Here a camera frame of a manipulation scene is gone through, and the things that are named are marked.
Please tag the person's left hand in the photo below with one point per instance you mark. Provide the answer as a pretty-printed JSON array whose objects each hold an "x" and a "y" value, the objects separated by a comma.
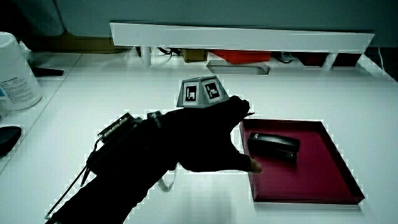
[{"x": 202, "y": 140}]

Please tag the black stapler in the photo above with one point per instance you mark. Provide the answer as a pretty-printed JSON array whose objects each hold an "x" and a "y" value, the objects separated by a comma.
[{"x": 273, "y": 143}]

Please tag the dark red square plate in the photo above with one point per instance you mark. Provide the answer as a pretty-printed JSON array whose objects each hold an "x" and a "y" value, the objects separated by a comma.
[{"x": 298, "y": 180}]

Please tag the small brown box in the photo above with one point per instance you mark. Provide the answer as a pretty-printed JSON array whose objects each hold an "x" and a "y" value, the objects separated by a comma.
[{"x": 194, "y": 55}]

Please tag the orange box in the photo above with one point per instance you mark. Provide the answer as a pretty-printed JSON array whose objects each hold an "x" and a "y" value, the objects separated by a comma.
[{"x": 245, "y": 56}]

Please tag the white desk riser shelf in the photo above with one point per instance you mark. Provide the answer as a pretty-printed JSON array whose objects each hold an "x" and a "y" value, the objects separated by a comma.
[{"x": 236, "y": 37}]

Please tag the dark red box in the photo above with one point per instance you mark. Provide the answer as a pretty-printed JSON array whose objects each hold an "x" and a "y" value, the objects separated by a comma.
[{"x": 312, "y": 58}]

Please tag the brown cardboard box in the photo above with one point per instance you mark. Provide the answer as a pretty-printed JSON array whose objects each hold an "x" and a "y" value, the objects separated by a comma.
[{"x": 74, "y": 43}]

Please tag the flat black object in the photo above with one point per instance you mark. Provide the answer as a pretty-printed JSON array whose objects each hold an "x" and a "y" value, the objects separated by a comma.
[{"x": 46, "y": 72}]

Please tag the black rounded object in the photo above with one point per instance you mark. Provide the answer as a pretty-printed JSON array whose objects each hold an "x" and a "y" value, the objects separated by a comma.
[{"x": 8, "y": 138}]

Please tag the white labelled plastic tub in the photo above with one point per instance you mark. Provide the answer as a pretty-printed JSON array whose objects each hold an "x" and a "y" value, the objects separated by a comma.
[{"x": 15, "y": 77}]

